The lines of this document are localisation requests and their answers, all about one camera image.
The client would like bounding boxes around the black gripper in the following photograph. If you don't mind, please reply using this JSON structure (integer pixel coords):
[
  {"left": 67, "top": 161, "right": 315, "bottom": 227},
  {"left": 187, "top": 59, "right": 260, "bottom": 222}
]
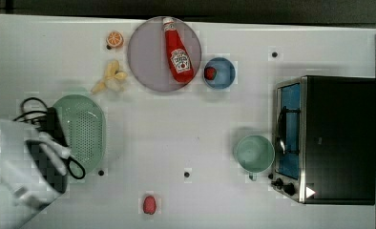
[{"left": 39, "top": 107, "right": 68, "bottom": 147}]

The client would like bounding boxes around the green plastic strainer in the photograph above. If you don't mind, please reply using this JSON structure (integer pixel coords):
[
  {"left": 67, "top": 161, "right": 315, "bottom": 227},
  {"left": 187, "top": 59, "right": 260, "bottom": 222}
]
[{"left": 52, "top": 88, "right": 106, "bottom": 179}]

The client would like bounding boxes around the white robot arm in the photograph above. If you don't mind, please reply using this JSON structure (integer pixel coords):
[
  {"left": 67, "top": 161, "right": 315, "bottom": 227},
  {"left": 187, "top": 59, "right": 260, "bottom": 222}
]
[{"left": 0, "top": 119, "right": 71, "bottom": 229}]

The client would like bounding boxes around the peeled banana toy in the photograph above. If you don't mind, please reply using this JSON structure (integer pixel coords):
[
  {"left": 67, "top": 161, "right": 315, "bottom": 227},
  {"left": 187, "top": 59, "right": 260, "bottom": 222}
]
[{"left": 91, "top": 60, "right": 128, "bottom": 94}]

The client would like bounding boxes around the orange slice toy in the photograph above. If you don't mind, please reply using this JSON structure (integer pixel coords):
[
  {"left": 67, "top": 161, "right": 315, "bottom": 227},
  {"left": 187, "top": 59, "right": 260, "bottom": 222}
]
[{"left": 106, "top": 31, "right": 124, "bottom": 49}]

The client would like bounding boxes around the purple round plate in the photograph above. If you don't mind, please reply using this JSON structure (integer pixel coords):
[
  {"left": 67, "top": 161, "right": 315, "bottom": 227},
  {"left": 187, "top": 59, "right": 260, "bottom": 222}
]
[{"left": 127, "top": 16, "right": 201, "bottom": 93}]

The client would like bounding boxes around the red strawberry toy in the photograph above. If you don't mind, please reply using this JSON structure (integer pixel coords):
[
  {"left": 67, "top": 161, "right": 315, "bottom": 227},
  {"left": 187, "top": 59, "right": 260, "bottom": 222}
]
[{"left": 142, "top": 196, "right": 157, "bottom": 215}]

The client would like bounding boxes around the red ketchup bottle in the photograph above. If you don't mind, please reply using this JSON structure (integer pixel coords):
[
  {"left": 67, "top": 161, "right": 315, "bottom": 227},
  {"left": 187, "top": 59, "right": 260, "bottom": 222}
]
[{"left": 162, "top": 17, "right": 194, "bottom": 83}]

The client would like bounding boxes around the small strawberry in bowl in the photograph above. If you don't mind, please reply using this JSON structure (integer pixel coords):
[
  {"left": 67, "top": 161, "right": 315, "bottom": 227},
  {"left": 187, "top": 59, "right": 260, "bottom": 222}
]
[{"left": 204, "top": 67, "right": 217, "bottom": 80}]

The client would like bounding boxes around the blue bowl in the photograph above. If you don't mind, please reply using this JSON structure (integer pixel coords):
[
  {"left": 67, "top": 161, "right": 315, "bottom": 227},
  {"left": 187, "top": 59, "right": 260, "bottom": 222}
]
[{"left": 203, "top": 57, "right": 236, "bottom": 90}]

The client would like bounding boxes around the green mug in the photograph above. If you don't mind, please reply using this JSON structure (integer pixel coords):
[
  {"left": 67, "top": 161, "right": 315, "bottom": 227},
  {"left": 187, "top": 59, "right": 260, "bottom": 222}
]
[{"left": 234, "top": 135, "right": 275, "bottom": 181}]

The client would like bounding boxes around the black toaster oven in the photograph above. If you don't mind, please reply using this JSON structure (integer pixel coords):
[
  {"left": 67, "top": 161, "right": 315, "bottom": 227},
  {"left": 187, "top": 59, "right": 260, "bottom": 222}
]
[{"left": 269, "top": 75, "right": 376, "bottom": 205}]

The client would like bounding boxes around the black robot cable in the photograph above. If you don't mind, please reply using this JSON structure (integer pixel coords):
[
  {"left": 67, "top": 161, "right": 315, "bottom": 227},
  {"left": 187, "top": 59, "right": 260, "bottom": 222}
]
[{"left": 13, "top": 96, "right": 87, "bottom": 180}]

